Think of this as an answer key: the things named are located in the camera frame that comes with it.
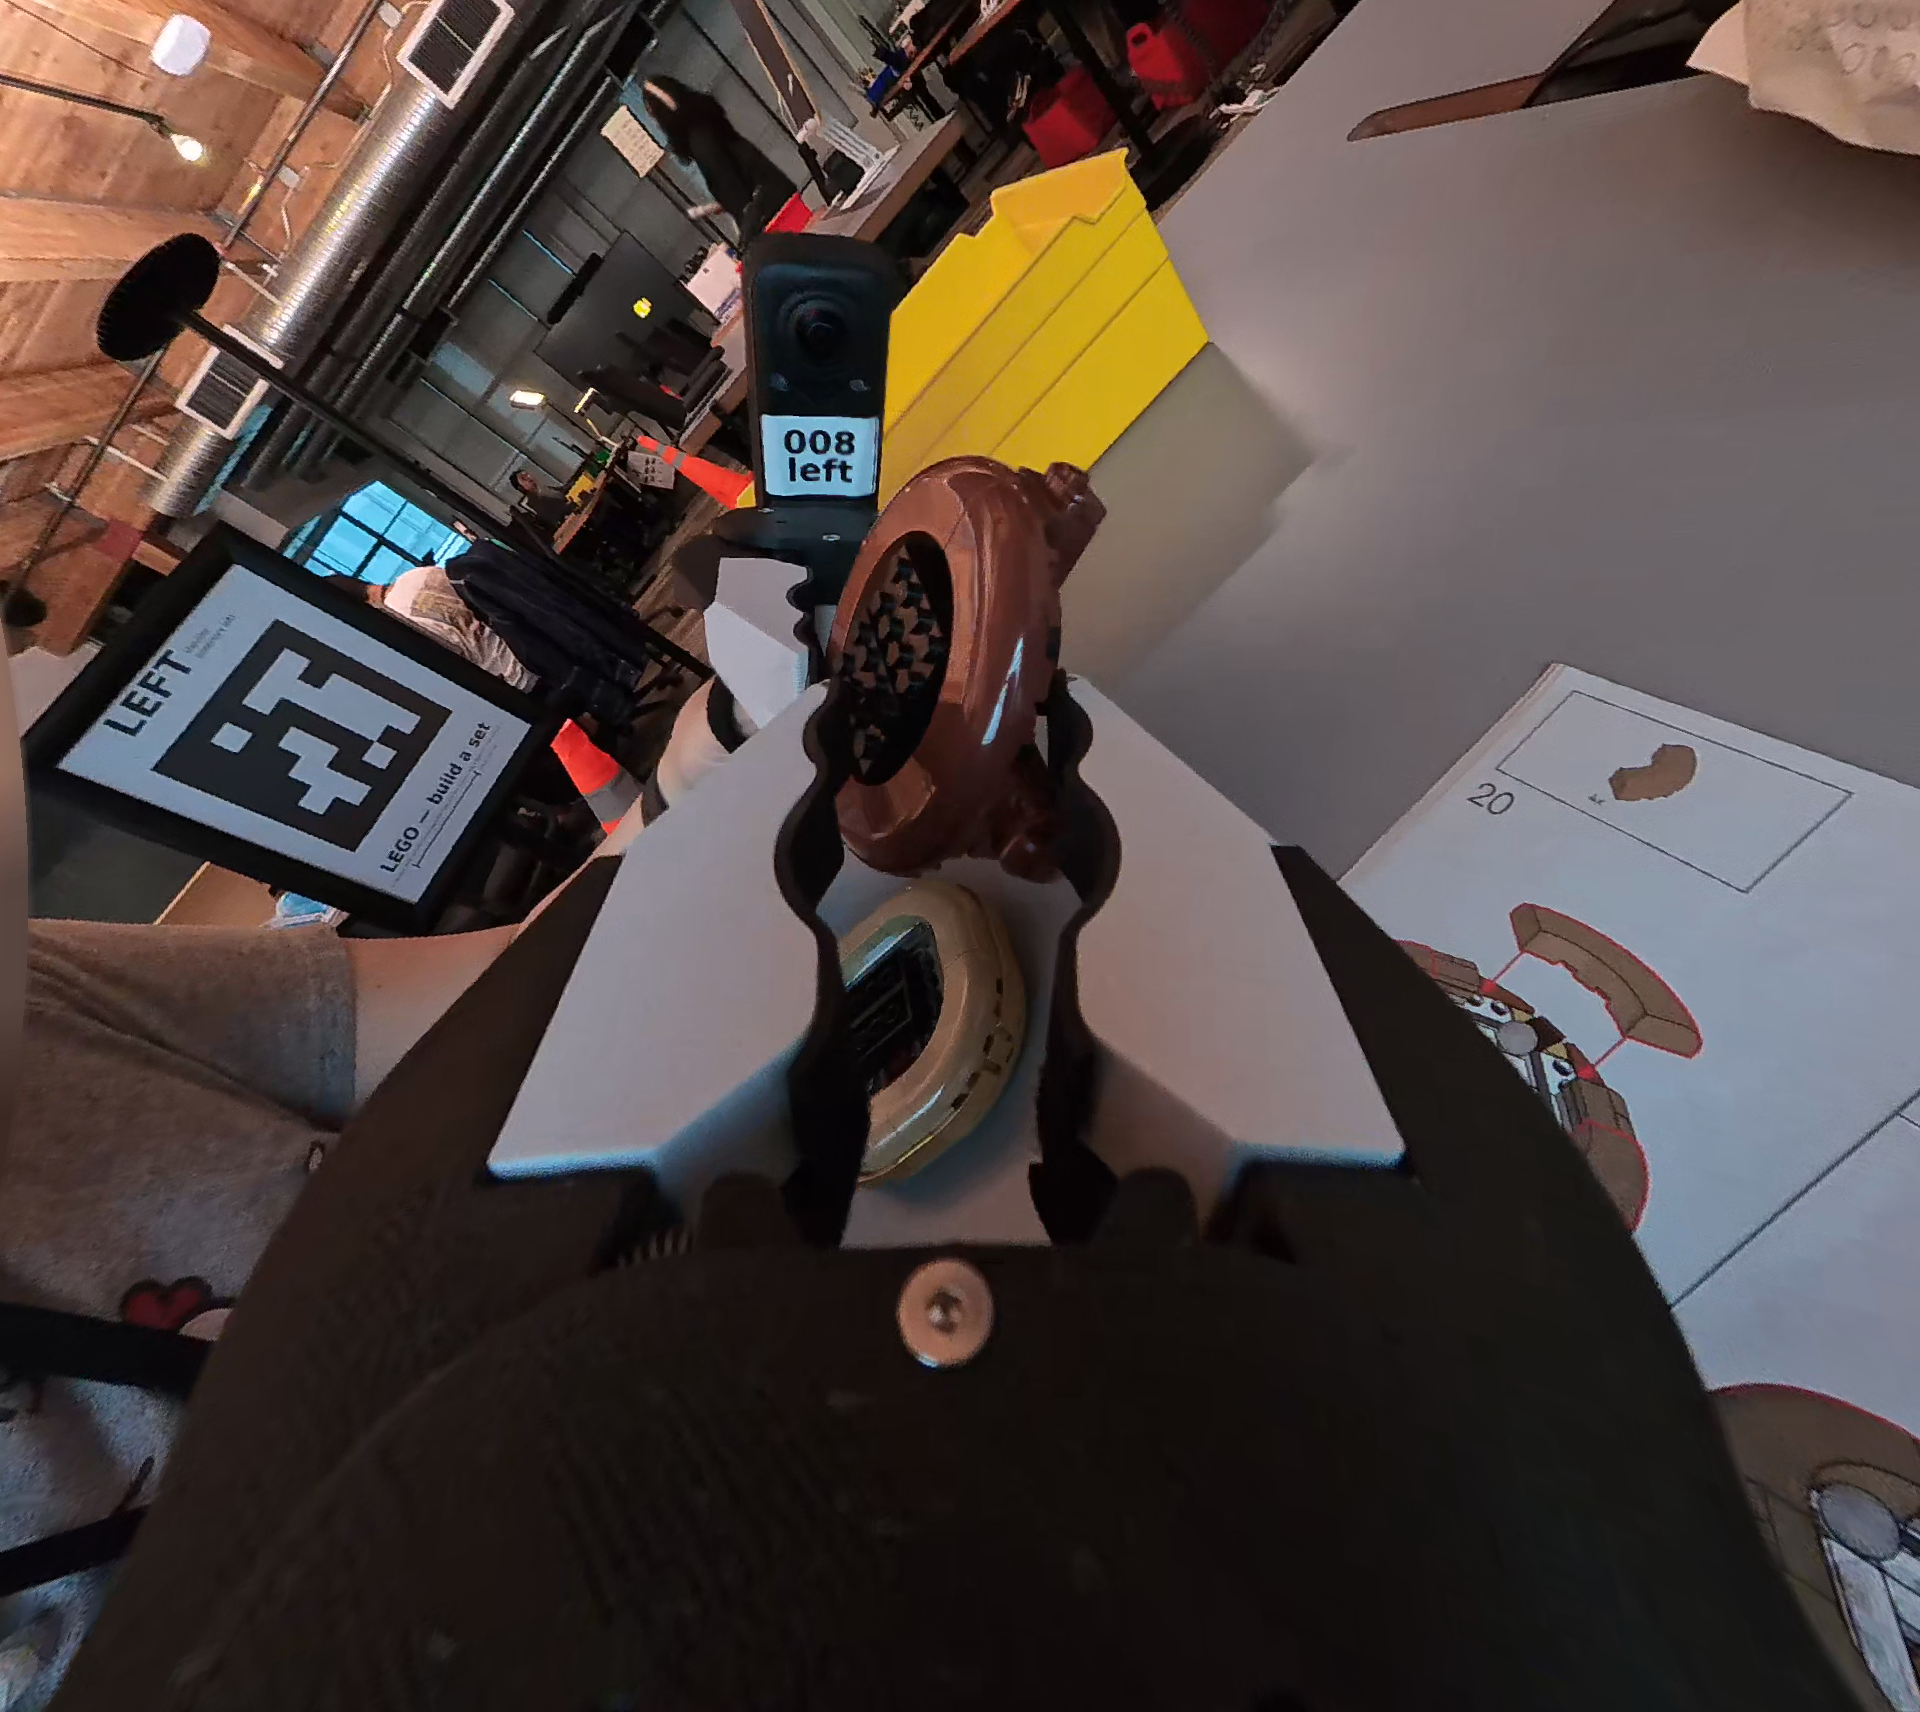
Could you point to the silver ventilation duct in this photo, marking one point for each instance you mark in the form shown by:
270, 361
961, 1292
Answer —
375, 166

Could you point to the person's grey sweatshirt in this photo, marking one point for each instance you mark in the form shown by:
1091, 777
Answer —
91, 1232

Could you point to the tan brick bowl model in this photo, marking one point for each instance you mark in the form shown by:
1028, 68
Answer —
975, 992

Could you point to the black framed marker sign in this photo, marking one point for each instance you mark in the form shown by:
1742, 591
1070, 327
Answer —
300, 737

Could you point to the orange traffic cone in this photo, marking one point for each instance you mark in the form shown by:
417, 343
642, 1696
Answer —
704, 475
579, 767

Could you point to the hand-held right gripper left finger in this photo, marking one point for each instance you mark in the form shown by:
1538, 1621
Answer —
675, 992

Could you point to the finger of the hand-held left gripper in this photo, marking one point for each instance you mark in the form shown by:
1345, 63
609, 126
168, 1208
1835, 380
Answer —
758, 640

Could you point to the black round disc on pole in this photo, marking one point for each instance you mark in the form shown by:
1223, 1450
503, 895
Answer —
159, 295

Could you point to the open instruction booklet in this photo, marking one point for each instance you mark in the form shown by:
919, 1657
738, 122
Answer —
1724, 916

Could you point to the yellow plastic bin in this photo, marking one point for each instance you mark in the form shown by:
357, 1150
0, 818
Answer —
1051, 333

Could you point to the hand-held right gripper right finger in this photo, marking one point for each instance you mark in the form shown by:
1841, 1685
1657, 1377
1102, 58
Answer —
1231, 992

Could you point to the white vent grille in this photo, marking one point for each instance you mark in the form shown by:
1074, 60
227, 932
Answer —
222, 393
451, 33

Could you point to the white round ceiling lamp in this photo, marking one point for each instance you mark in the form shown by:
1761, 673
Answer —
180, 44

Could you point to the brown brick bowl model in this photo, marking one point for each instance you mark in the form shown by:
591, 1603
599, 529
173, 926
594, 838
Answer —
991, 633

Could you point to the grey desk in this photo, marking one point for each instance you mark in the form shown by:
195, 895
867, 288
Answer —
1500, 466

